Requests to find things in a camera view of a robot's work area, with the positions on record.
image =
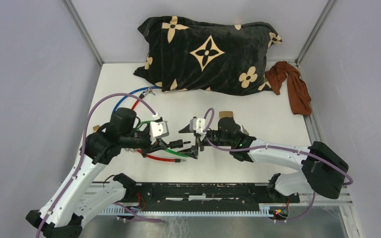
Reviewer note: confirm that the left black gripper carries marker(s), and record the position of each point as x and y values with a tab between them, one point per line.
158	144

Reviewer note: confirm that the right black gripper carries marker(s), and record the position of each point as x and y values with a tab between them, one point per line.
192	152

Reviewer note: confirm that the green cable lock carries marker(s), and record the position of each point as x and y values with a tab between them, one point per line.
147	122

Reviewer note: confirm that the small black padlock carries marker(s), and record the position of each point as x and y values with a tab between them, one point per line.
177	144

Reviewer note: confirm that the padlock keys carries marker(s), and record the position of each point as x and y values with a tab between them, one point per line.
244	131

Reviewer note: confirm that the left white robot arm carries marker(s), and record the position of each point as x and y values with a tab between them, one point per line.
65	214

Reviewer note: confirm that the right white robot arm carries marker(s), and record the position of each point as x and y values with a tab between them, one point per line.
317	168

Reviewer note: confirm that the black floral pillow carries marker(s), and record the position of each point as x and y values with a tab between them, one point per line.
189	55

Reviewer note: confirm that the brown cloth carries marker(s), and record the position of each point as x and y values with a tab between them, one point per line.
299	98

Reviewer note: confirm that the red cable lock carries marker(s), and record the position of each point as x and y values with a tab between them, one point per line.
158	158

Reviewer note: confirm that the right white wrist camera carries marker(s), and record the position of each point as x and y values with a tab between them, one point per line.
198	125

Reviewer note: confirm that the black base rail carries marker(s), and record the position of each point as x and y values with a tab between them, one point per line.
205	198

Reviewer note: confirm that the blue cable lock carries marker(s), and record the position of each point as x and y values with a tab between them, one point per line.
139	90

